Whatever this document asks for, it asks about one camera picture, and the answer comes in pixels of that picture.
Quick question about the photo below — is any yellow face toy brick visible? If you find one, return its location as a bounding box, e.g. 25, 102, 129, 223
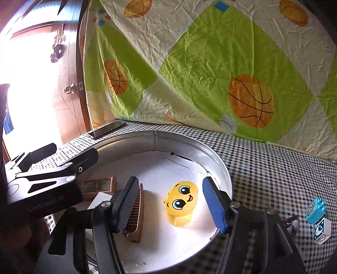
164, 181, 198, 226

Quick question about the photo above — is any checkered tablecloth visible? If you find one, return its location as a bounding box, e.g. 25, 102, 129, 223
26, 118, 337, 274

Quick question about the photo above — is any grey toy figure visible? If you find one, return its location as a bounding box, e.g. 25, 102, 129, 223
286, 215, 301, 236

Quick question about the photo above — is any blue toy brick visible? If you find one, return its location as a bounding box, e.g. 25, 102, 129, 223
305, 197, 327, 224

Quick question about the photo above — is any white toy brick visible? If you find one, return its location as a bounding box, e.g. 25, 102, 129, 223
313, 217, 332, 244

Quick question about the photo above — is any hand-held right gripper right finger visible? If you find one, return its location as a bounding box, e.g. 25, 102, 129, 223
202, 176, 307, 274

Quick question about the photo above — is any hanging door decoration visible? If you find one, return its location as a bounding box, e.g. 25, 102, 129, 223
50, 24, 66, 64

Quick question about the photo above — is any brown wooden door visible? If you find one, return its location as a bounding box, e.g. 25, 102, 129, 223
0, 0, 92, 156

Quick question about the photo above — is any brown toy bed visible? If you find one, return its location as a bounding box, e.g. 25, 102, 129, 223
122, 183, 145, 243

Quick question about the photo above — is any blue cloth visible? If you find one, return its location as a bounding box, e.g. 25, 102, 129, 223
3, 105, 14, 133

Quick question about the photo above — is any green basketball print sheet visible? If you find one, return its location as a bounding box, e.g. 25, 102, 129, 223
79, 0, 337, 161

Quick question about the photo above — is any round metal tin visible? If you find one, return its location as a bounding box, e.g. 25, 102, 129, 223
79, 130, 233, 274

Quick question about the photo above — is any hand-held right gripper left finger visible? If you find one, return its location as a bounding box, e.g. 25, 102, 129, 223
33, 176, 140, 274

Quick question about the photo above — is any black smartphone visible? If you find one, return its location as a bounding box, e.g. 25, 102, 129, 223
88, 120, 126, 140

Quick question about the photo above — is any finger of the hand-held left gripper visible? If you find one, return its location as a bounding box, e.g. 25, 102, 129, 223
16, 148, 99, 194
4, 143, 57, 174

